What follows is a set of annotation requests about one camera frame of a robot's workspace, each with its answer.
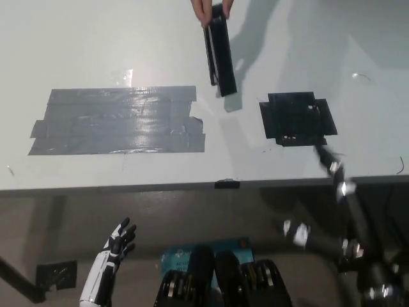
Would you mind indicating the teal label box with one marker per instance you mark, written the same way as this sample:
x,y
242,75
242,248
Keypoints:
x,y
179,256

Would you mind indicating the person's bare hand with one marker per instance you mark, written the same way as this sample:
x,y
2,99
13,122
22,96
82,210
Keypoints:
x,y
200,9

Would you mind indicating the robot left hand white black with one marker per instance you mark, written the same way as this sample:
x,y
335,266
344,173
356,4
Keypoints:
x,y
110,252

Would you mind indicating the black floor tape patch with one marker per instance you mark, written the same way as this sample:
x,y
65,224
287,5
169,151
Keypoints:
x,y
57,275

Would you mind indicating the grey duct tape patch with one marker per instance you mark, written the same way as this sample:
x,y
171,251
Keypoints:
x,y
118,121

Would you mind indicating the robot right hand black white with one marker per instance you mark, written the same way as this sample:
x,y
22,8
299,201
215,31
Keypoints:
x,y
346,204

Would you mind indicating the clear tape piece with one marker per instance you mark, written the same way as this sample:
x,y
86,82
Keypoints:
x,y
124,76

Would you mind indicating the black table leg brace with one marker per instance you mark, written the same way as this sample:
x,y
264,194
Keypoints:
x,y
22,281

